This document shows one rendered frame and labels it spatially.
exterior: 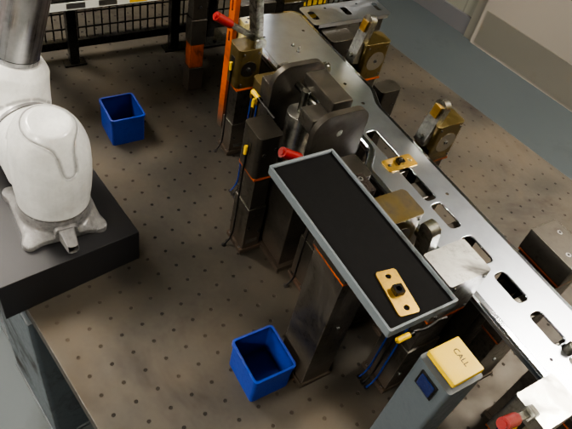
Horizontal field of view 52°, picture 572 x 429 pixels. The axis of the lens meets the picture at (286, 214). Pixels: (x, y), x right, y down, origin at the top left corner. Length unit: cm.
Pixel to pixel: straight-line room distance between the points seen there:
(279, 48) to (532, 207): 91
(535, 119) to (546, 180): 167
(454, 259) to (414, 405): 27
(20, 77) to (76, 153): 20
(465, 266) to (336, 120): 37
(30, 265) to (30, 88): 36
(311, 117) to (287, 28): 61
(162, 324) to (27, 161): 45
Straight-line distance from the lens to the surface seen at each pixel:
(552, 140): 365
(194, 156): 173
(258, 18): 152
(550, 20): 391
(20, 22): 129
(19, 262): 136
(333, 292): 105
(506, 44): 407
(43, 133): 122
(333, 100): 120
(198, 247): 151
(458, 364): 91
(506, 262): 131
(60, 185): 126
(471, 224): 134
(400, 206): 118
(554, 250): 135
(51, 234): 137
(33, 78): 135
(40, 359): 159
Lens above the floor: 188
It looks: 47 degrees down
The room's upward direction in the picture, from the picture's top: 15 degrees clockwise
